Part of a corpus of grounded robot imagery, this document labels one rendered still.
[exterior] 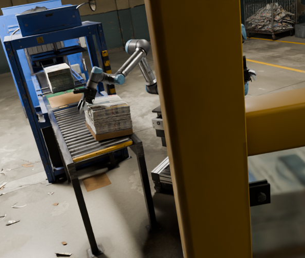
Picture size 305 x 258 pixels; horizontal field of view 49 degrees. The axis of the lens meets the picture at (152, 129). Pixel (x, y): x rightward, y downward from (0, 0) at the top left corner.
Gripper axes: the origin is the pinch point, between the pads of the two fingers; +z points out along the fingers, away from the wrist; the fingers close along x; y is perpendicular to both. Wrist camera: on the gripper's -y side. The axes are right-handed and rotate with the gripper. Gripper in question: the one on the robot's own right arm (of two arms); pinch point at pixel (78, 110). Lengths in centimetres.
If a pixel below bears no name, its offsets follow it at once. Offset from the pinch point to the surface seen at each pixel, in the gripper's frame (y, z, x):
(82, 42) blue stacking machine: 47, -49, 333
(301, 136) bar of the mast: -27, -47, -216
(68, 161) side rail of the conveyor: -1.5, 30.2, -29.3
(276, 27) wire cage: 532, -283, 492
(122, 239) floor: 63, 83, -28
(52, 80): 0, 8, 174
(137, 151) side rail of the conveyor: 42, 9, -33
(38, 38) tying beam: -36, -35, 101
